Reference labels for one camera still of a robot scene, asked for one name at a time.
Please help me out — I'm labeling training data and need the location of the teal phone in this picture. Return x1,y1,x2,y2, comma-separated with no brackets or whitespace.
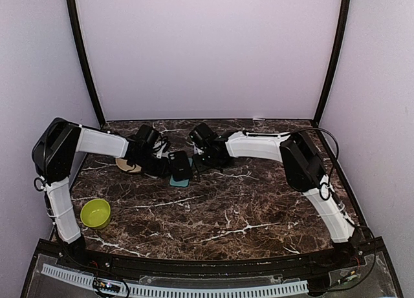
169,158,193,187

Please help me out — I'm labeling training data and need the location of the right black corner post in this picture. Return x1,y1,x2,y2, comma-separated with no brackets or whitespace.
312,0,351,126

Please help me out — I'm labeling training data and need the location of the left black corner post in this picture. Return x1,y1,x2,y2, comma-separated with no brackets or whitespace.
66,0,106,127

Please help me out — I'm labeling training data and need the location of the lime green bowl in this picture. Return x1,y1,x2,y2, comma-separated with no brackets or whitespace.
80,199,111,229

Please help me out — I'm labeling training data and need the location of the white slotted cable duct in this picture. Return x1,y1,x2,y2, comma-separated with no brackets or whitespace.
41,264,309,297

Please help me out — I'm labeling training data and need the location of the tan wooden round plate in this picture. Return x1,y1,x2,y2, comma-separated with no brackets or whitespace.
115,158,142,174

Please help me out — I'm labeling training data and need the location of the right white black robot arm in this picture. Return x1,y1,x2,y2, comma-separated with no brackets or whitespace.
190,123,356,268

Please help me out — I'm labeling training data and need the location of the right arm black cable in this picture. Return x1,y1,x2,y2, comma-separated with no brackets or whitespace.
292,127,340,182

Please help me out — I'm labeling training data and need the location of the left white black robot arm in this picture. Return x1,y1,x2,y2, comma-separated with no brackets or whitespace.
32,118,170,244

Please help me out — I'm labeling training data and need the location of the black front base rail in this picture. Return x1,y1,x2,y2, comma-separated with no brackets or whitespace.
85,249,356,280

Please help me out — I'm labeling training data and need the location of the black corner post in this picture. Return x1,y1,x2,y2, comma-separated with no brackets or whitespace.
312,0,351,126
66,0,106,127

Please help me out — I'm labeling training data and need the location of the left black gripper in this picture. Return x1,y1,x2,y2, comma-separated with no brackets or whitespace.
133,151,171,178

